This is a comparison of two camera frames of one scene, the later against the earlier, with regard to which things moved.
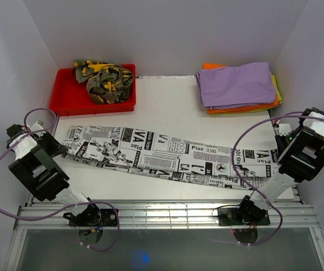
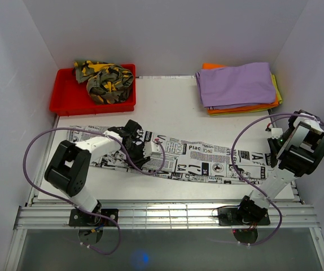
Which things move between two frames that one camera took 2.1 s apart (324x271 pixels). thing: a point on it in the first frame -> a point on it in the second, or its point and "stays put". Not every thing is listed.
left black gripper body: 47,143 -> 136,154
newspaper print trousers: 240,166 stays put
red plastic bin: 68,97 stays put
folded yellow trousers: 277,89 stays put
